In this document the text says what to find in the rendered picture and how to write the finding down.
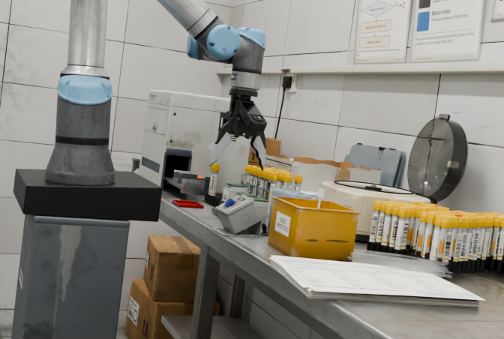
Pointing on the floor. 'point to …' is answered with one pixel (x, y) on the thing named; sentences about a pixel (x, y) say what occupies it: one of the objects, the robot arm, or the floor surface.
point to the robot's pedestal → (70, 277)
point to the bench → (288, 298)
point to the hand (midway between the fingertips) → (238, 169)
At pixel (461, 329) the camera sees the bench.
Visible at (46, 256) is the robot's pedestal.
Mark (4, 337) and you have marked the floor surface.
